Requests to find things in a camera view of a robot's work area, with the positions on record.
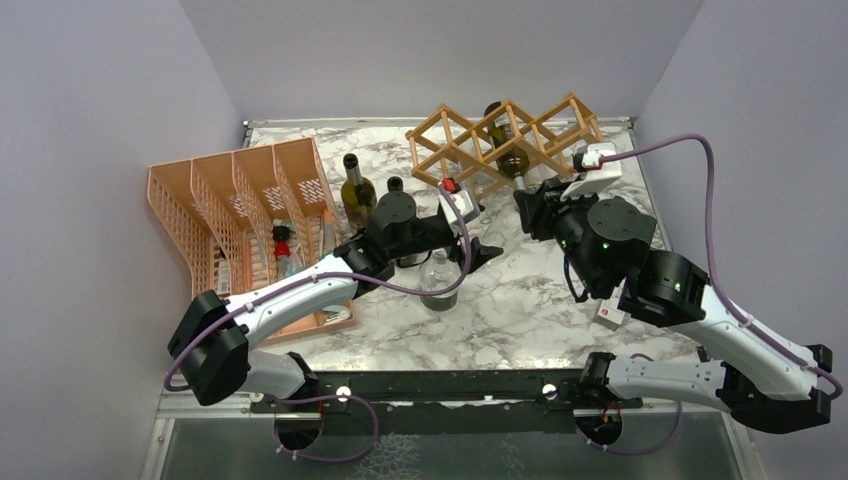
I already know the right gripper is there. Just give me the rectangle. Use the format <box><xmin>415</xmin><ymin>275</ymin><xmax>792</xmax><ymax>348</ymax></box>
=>
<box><xmin>516</xmin><ymin>175</ymin><xmax>608</xmax><ymax>295</ymax></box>

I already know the round clear bottle silver cap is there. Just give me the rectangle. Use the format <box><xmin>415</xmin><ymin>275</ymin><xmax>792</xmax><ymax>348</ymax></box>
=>
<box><xmin>418</xmin><ymin>250</ymin><xmax>461</xmax><ymax>312</ymax></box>

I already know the dark wine bottle front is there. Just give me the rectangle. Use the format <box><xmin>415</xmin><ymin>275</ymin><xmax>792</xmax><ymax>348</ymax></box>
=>
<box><xmin>483</xmin><ymin>101</ymin><xmax>531</xmax><ymax>193</ymax></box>

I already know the dark wine bottle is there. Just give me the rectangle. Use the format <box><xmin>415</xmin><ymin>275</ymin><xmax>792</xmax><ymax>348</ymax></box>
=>
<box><xmin>483</xmin><ymin>101</ymin><xmax>531</xmax><ymax>193</ymax></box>
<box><xmin>386</xmin><ymin>176</ymin><xmax>404</xmax><ymax>192</ymax></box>

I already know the green wine bottle back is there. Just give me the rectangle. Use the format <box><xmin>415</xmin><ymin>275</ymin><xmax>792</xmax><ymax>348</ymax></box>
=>
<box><xmin>341</xmin><ymin>153</ymin><xmax>377</xmax><ymax>230</ymax></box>

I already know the clear square glass bottle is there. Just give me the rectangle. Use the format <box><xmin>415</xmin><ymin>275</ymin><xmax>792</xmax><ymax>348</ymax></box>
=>
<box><xmin>463</xmin><ymin>170</ymin><xmax>502</xmax><ymax>225</ymax></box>

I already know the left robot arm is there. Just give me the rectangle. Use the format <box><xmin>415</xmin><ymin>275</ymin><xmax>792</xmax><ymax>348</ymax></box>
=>
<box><xmin>164</xmin><ymin>190</ymin><xmax>503</xmax><ymax>411</ymax></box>

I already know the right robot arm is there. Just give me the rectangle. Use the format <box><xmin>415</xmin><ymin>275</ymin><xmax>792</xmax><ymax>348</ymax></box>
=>
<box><xmin>513</xmin><ymin>179</ymin><xmax>832</xmax><ymax>434</ymax></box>

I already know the wooden wine rack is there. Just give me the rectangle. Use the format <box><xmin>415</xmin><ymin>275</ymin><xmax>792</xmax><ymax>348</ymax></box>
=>
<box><xmin>405</xmin><ymin>93</ymin><xmax>604</xmax><ymax>193</ymax></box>

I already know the small white cardboard box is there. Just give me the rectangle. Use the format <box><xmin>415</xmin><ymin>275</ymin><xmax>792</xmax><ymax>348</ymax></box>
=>
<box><xmin>593</xmin><ymin>299</ymin><xmax>627</xmax><ymax>331</ymax></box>

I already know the red black small item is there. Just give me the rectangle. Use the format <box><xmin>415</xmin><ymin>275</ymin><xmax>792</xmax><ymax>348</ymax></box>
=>
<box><xmin>271</xmin><ymin>224</ymin><xmax>292</xmax><ymax>260</ymax></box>

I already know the peach plastic organizer tray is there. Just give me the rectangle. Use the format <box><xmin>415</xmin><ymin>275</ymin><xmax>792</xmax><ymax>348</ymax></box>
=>
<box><xmin>146</xmin><ymin>137</ymin><xmax>358</xmax><ymax>347</ymax></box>

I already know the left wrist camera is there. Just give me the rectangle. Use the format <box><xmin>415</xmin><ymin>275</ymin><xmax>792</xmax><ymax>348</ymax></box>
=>
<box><xmin>439</xmin><ymin>178</ymin><xmax>481</xmax><ymax>228</ymax></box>

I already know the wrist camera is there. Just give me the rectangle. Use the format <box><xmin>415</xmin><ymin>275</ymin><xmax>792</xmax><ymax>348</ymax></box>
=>
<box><xmin>439</xmin><ymin>178</ymin><xmax>481</xmax><ymax>228</ymax></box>
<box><xmin>560</xmin><ymin>142</ymin><xmax>622</xmax><ymax>201</ymax></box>

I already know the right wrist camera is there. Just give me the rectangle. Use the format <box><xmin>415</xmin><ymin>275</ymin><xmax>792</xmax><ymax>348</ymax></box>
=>
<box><xmin>560</xmin><ymin>142</ymin><xmax>622</xmax><ymax>201</ymax></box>

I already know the black mounting rail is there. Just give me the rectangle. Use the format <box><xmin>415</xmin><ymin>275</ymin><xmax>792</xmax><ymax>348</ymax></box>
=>
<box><xmin>249</xmin><ymin>368</ymin><xmax>642</xmax><ymax>436</ymax></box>

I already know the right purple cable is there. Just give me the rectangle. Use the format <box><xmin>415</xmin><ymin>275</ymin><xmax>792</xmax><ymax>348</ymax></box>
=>
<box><xmin>574</xmin><ymin>133</ymin><xmax>844</xmax><ymax>458</ymax></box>

